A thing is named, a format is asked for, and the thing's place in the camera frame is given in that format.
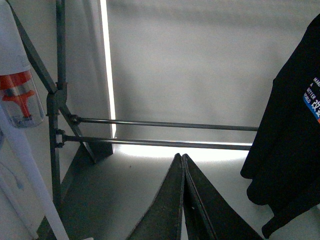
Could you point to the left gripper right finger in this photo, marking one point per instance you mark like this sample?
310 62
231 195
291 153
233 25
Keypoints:
207 215

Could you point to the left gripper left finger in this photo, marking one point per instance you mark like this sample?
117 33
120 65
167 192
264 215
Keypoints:
163 218

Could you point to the grey metal clothes rack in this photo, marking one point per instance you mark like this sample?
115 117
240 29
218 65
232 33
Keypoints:
63 126

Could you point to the black printed t-shirt hanging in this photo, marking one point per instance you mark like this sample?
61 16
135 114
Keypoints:
283 163

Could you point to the white orange vacuum cleaner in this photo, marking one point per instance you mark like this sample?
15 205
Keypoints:
20 108

